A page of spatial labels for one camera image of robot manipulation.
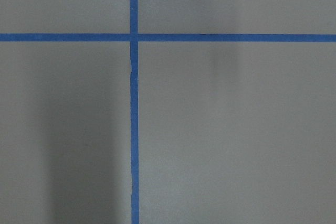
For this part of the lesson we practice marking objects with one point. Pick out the blue tape line lengthwise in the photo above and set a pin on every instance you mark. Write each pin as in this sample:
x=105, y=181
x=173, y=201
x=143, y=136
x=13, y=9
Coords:
x=134, y=109

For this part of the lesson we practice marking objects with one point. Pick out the blue tape line crosswise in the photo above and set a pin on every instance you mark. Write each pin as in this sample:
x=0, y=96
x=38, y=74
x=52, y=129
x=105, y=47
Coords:
x=167, y=37

